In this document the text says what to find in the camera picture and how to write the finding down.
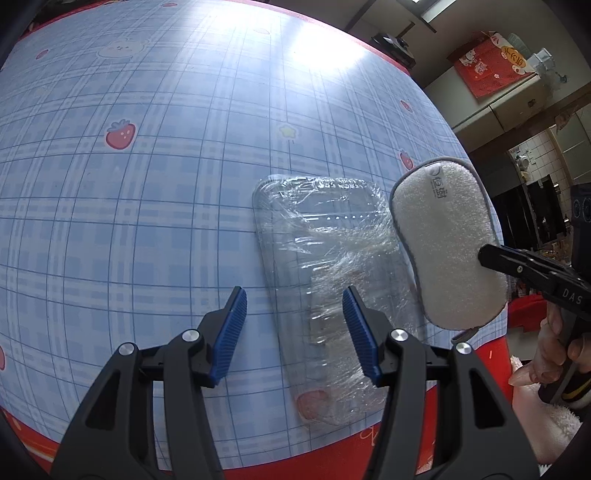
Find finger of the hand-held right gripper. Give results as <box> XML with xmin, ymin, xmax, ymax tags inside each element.
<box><xmin>478</xmin><ymin>244</ymin><xmax>570</xmax><ymax>297</ymax></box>

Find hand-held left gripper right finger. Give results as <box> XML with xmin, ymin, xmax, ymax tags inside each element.
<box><xmin>342</xmin><ymin>285</ymin><xmax>541</xmax><ymax>480</ymax></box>

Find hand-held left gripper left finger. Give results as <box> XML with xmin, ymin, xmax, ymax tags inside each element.
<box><xmin>50</xmin><ymin>286</ymin><xmax>249</xmax><ymax>480</ymax></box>

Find white sponge with grey edge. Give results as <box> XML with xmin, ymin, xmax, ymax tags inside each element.
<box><xmin>389</xmin><ymin>158</ymin><xmax>510</xmax><ymax>344</ymax></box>

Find clear plastic tray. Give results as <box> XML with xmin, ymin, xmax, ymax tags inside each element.
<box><xmin>252</xmin><ymin>174</ymin><xmax>432</xmax><ymax>428</ymax></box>

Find person's right hand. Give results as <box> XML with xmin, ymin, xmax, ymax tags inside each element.
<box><xmin>509</xmin><ymin>318</ymin><xmax>591</xmax><ymax>387</ymax></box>

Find black oven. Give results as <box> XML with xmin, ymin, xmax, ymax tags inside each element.
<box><xmin>489</xmin><ymin>174</ymin><xmax>570</xmax><ymax>251</ymax></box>

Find person's pink fluffy clothing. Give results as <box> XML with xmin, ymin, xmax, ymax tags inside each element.
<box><xmin>508</xmin><ymin>353</ymin><xmax>583</xmax><ymax>464</ymax></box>

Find blue plaid tablecloth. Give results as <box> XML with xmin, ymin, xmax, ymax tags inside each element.
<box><xmin>0</xmin><ymin>0</ymin><xmax>513</xmax><ymax>476</ymax></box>

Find beige cabinet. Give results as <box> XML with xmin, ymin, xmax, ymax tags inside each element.
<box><xmin>451</xmin><ymin>73</ymin><xmax>570</xmax><ymax>136</ymax></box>

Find white boxes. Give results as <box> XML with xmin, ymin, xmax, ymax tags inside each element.
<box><xmin>526</xmin><ymin>45</ymin><xmax>568</xmax><ymax>91</ymax></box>

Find red printed cloth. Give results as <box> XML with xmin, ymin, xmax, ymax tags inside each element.
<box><xmin>452</xmin><ymin>30</ymin><xmax>537</xmax><ymax>99</ymax></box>

